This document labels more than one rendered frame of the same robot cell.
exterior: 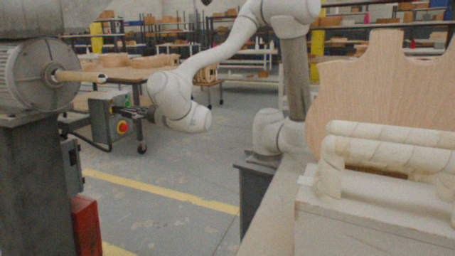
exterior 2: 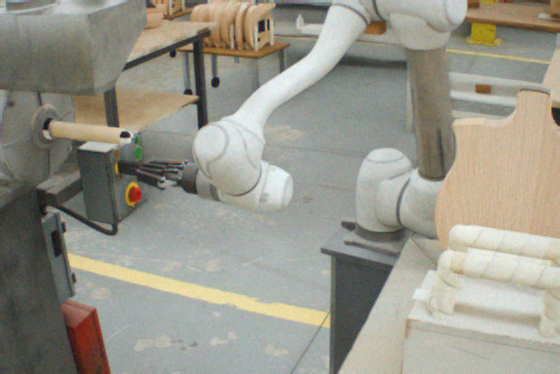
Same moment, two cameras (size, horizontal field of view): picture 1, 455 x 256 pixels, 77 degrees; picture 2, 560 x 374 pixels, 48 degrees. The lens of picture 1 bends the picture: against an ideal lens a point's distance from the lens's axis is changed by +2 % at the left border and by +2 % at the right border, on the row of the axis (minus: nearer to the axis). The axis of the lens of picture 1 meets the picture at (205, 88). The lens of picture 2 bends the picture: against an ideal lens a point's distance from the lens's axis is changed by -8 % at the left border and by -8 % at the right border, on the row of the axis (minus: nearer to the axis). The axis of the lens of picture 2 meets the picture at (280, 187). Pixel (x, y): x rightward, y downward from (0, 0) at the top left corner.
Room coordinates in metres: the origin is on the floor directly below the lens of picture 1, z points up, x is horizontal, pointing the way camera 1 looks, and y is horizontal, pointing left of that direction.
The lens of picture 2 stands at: (-0.38, 0.09, 1.70)
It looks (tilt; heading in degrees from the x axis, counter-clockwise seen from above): 25 degrees down; 357
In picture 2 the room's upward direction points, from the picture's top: 2 degrees counter-clockwise
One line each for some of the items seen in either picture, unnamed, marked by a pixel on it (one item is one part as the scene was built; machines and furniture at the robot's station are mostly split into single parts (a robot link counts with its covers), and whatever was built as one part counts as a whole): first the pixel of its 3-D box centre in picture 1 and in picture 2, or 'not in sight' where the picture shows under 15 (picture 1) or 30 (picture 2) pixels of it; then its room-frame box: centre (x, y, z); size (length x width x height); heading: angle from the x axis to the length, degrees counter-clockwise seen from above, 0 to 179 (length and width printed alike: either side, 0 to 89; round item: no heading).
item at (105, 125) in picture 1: (97, 122); (89, 186); (1.22, 0.49, 0.99); 0.24 x 0.21 x 0.26; 63
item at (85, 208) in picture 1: (72, 222); (63, 339); (1.22, 0.67, 0.49); 0.25 x 0.12 x 0.37; 63
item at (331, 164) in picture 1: (330, 173); (445, 288); (0.42, -0.20, 1.15); 0.03 x 0.03 x 0.09
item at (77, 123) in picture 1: (84, 120); (74, 184); (1.17, 0.52, 1.02); 0.19 x 0.04 x 0.04; 153
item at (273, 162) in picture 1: (264, 153); (375, 227); (1.39, -0.30, 0.73); 0.22 x 0.18 x 0.06; 56
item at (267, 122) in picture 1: (269, 129); (386, 187); (1.38, -0.32, 0.87); 0.18 x 0.16 x 0.22; 42
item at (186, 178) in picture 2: (150, 113); (185, 176); (1.06, 0.22, 1.07); 0.09 x 0.08 x 0.07; 63
